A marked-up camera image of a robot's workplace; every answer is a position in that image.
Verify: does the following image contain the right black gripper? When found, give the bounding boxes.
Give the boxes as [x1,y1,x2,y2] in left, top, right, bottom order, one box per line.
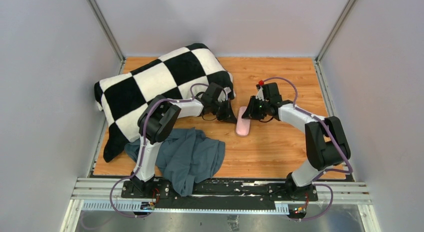
[242,96,270,121]

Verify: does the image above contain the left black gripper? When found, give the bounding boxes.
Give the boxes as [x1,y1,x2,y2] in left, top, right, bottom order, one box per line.
[210,98,238,124]

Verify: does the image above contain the pink glasses case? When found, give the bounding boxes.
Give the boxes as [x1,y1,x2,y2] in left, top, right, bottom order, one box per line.
[235,106,251,137]

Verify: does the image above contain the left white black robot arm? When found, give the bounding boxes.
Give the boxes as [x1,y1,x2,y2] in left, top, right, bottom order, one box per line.
[129,83,237,199]

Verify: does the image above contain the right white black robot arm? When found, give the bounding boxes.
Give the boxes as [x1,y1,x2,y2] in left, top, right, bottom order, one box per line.
[241,81,351,201]

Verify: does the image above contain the black white checkered pillow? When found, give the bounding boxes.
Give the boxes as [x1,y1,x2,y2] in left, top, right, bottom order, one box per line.
[93,43,236,163]

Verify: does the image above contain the grey blue crumpled garment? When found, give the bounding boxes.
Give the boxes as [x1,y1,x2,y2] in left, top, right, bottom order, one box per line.
[124,127,226,197]

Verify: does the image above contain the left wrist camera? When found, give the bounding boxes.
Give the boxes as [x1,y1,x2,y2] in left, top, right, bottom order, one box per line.
[219,87,232,101]

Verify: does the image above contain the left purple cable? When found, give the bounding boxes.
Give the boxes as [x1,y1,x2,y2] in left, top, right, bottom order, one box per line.
[109,82,229,219]

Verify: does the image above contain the purple cable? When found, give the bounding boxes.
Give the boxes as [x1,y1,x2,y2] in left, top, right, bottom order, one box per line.
[109,82,229,219]
[258,76,355,222]

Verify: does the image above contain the black mounting base plate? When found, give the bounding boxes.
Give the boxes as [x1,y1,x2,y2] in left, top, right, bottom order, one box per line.
[121,178,318,211]

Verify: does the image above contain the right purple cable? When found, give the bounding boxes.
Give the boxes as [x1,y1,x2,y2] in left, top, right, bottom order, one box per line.
[258,76,355,222]

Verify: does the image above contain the aluminium frame rail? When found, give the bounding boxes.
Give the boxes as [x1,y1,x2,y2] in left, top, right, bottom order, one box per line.
[71,178,372,215]

